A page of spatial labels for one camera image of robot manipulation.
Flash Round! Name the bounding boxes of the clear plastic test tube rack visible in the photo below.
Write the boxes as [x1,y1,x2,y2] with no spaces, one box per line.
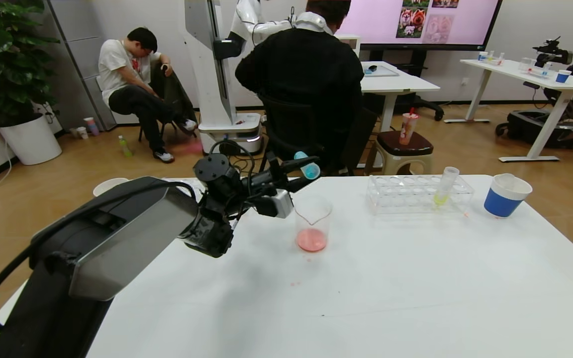
[160,177,207,197]
[366,175,475,215]

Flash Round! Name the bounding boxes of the white office desk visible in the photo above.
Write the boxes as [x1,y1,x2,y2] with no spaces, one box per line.
[359,62,440,135]
[443,60,573,164]

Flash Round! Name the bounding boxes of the yellow pigment test tube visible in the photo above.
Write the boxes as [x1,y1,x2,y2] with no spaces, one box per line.
[432,167,460,207]

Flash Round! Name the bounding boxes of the seated person black sweater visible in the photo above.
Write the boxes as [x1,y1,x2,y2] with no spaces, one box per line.
[235,0,367,175]

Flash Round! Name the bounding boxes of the drink cup red straw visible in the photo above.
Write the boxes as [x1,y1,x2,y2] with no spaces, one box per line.
[399,108,419,146]

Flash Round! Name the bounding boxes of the white humanoid robot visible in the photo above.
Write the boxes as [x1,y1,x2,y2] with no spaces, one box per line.
[185,0,327,156]

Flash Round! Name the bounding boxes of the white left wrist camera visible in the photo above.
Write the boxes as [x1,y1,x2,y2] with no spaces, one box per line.
[259,189,294,219]

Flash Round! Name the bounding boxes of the blue pigment test tube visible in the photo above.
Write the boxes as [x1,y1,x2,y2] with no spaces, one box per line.
[294,151,321,180]

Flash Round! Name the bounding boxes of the black office chair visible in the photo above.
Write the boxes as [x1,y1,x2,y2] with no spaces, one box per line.
[259,94,379,177]

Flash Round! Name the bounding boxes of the black jacket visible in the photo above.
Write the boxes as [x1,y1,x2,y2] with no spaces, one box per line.
[150,62,197,125]

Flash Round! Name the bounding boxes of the beige stool brown seat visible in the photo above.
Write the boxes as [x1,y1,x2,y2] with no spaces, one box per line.
[366,131,434,176]

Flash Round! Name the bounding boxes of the blue white paper cup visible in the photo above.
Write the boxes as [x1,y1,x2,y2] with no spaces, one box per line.
[93,178,129,197]
[483,173,533,218]

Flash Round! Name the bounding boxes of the green leafy plant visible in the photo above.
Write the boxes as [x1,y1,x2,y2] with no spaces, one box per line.
[0,0,62,127]

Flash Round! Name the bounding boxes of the clear glass beaker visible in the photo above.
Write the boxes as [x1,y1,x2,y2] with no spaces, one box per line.
[294,195,333,253]

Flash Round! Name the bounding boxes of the large black-framed display screen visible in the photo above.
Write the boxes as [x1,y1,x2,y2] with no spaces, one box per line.
[336,0,503,51]

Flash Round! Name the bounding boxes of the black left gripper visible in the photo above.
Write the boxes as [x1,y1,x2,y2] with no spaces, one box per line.
[242,151,320,195]

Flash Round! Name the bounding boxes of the grey metal cabinet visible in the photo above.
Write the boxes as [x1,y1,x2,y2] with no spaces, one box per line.
[48,0,118,131]

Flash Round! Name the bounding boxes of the white plant pot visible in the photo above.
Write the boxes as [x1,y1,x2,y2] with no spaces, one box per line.
[0,112,62,165]

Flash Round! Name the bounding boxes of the seated man white t-shirt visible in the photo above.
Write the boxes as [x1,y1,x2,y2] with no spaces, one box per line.
[97,27,198,164]

